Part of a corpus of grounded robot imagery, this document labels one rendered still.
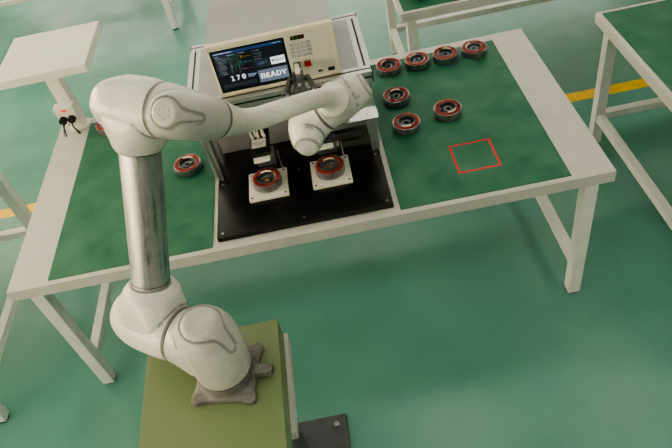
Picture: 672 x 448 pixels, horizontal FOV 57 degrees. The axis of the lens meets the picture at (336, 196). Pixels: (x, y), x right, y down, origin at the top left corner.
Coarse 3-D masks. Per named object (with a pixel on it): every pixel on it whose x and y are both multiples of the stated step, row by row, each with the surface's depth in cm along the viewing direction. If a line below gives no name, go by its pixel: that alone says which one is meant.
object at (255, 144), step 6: (258, 132) 241; (264, 132) 240; (258, 138) 234; (264, 138) 234; (252, 144) 232; (258, 144) 232; (264, 144) 231; (252, 150) 230; (258, 150) 231; (264, 150) 231; (252, 156) 232; (258, 156) 232; (264, 156) 233; (258, 162) 232
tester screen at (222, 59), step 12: (240, 48) 210; (252, 48) 211; (264, 48) 211; (276, 48) 212; (216, 60) 212; (228, 60) 213; (240, 60) 213; (252, 60) 214; (228, 72) 216; (240, 72) 217; (252, 72) 217; (252, 84) 221
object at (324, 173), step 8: (320, 160) 236; (328, 160) 236; (336, 160) 235; (320, 168) 233; (328, 168) 233; (336, 168) 231; (344, 168) 233; (320, 176) 232; (328, 176) 230; (336, 176) 231
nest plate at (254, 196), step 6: (282, 168) 241; (252, 174) 242; (282, 174) 239; (282, 180) 236; (252, 186) 237; (282, 186) 234; (288, 186) 235; (252, 192) 234; (258, 192) 234; (270, 192) 233; (276, 192) 232; (282, 192) 232; (288, 192) 231; (252, 198) 232; (258, 198) 232; (264, 198) 231; (270, 198) 232
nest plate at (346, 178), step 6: (342, 156) 241; (312, 162) 241; (348, 162) 238; (312, 168) 238; (348, 168) 235; (312, 174) 236; (348, 174) 233; (312, 180) 234; (318, 180) 233; (324, 180) 233; (330, 180) 232; (336, 180) 232; (342, 180) 231; (348, 180) 230; (318, 186) 231; (324, 186) 231; (330, 186) 231
